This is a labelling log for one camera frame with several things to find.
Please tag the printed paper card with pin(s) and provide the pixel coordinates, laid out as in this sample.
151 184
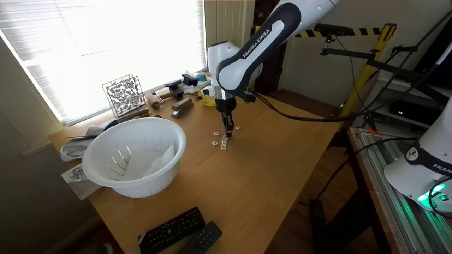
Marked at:
77 181

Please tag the white tile printed E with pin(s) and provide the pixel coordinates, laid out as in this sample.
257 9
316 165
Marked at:
216 133

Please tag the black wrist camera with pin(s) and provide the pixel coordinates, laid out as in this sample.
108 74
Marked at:
245 96

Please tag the grey stapler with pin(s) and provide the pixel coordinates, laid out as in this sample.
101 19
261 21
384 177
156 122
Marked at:
182 107

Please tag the white tile printed I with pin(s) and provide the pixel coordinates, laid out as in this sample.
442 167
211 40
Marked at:
223 144

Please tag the black button remote control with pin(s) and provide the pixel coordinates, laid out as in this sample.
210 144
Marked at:
170 230

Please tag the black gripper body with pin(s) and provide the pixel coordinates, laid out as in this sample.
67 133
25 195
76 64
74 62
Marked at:
224 105

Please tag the white tray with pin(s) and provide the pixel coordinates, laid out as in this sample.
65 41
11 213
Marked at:
200 85

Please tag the teal object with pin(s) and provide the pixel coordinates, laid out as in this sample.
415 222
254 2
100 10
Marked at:
200 76

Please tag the black hole punch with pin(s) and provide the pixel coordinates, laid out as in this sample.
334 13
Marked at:
175 89

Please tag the small black device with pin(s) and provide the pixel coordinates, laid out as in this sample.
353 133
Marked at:
189 79

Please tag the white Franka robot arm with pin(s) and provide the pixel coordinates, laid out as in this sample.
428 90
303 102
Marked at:
244 51

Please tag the white window blinds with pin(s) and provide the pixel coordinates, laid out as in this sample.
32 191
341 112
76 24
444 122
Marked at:
117 42

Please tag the yellow plastic pouch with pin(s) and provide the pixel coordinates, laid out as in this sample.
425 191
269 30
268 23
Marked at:
206 99

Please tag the dark grey remote control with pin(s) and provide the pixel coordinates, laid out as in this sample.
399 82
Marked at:
204 237

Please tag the white plastic bowl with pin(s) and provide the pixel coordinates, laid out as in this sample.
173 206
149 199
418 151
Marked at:
141 188

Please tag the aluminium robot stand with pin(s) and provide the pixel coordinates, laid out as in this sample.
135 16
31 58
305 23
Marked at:
399 226

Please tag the white patterned cube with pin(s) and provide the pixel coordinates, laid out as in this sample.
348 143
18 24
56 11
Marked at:
122 95

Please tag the black shelf device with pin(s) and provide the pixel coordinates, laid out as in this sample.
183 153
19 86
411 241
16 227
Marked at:
411 112

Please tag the white tile printed R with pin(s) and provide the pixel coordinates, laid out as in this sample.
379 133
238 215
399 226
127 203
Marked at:
223 140

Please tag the white tile printed F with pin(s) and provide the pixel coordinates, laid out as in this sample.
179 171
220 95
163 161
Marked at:
223 148

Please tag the black stereo camera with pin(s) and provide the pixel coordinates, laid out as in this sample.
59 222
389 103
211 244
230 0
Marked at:
333 30

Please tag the grey cloth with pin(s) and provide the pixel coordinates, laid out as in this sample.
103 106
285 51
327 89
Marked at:
74 146

